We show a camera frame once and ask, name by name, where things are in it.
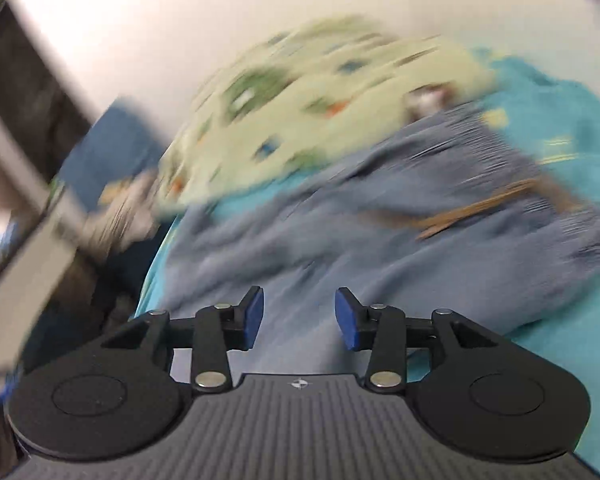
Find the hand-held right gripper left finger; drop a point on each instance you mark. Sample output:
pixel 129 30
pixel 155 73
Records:
pixel 254 317

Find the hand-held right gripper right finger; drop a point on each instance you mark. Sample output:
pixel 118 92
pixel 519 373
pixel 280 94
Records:
pixel 347 320

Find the grey-blue garment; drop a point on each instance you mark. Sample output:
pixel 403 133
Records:
pixel 330 250

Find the grey pillow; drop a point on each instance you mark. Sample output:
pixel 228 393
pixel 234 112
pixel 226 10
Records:
pixel 120 215

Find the large blue quilted cushion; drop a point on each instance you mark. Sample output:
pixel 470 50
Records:
pixel 115 150

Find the green printed fleece blanket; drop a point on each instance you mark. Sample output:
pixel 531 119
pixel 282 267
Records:
pixel 305 100

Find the white desk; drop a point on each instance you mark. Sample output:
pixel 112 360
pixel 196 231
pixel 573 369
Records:
pixel 30 270

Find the teal printed bed sheet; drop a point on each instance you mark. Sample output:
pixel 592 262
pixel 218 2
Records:
pixel 560 110

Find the dark window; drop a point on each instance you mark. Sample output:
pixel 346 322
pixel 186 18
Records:
pixel 25 100

